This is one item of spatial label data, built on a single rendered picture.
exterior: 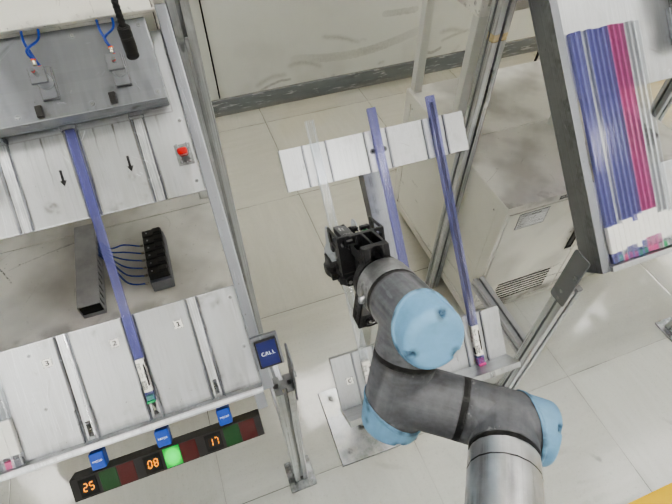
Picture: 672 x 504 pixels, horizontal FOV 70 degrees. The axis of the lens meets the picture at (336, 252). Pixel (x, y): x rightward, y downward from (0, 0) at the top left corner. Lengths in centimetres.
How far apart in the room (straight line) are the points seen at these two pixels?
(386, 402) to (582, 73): 87
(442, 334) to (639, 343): 163
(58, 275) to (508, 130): 137
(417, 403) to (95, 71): 70
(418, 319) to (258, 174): 197
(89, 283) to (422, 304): 90
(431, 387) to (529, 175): 106
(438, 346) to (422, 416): 9
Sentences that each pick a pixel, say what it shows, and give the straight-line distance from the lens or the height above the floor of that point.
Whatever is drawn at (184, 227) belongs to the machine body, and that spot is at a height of 62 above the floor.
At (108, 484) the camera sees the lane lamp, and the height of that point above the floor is 65.
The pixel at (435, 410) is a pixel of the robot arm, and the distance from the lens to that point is 58.
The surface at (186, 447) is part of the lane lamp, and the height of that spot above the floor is 66.
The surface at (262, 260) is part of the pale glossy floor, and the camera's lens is 204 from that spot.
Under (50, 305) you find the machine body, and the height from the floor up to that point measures 62.
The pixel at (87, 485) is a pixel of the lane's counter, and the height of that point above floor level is 66.
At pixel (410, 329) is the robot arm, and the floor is 114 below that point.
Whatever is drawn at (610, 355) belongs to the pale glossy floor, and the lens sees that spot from 203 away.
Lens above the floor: 157
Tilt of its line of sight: 50 degrees down
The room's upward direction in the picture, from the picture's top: straight up
